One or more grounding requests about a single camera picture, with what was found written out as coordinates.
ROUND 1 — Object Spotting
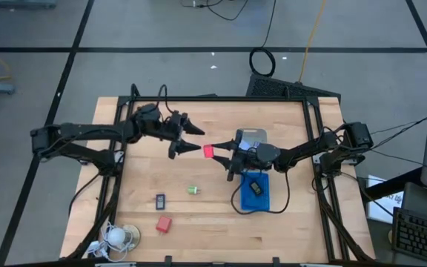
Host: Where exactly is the black aluminium table frame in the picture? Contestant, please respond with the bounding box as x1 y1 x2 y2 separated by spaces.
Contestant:
67 83 376 263

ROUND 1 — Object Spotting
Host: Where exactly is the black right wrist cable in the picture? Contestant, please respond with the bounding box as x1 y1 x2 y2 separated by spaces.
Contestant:
230 170 291 215

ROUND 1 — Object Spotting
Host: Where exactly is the yellow hanging cable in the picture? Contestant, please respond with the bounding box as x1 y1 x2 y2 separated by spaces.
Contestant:
297 0 328 83

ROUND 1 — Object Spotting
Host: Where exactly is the brass round disc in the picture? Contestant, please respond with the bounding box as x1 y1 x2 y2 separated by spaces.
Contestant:
122 224 142 251

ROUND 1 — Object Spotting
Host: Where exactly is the black desk bar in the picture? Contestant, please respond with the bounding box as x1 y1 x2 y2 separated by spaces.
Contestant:
361 166 423 203

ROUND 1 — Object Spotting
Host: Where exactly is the black keyboard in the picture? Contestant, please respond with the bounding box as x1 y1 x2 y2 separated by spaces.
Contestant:
391 206 427 266

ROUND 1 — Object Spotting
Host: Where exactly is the white paper sheet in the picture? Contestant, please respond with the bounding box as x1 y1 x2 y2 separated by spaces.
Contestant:
367 174 404 225

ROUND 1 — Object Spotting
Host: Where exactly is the black floor cable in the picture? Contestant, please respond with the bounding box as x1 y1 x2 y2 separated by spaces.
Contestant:
181 0 251 22

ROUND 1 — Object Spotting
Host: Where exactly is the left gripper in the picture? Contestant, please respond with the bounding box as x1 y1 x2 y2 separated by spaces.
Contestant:
161 110 205 160

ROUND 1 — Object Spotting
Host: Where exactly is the white plastic tray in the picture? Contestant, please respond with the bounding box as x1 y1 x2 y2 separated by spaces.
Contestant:
235 128 269 151

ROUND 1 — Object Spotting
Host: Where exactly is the white round lamp bulb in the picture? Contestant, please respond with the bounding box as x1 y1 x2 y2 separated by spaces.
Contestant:
107 227 128 248

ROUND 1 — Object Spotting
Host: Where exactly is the blue plastic basket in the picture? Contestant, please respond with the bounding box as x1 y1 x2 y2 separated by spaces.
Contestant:
239 171 271 212

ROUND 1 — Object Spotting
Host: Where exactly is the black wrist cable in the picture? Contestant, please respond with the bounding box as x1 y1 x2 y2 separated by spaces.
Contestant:
230 170 291 215
156 84 176 114

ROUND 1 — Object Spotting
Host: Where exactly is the white tangled cable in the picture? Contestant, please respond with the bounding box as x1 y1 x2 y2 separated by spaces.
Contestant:
86 221 133 263

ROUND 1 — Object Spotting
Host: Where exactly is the black left base cable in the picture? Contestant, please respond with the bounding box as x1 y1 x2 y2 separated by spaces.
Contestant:
67 172 103 217

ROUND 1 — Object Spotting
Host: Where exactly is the black small device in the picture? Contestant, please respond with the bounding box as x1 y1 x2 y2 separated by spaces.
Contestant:
249 180 264 197

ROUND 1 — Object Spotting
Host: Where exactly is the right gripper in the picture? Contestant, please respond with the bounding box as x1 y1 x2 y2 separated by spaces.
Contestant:
211 129 261 182

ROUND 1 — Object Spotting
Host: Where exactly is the black perforated case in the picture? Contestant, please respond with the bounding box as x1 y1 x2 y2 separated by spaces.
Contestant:
245 73 342 101

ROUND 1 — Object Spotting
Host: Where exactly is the black power cable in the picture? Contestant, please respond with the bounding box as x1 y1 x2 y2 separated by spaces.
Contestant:
248 0 277 78

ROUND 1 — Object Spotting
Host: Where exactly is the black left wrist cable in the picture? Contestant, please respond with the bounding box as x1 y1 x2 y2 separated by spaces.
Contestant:
156 84 176 114

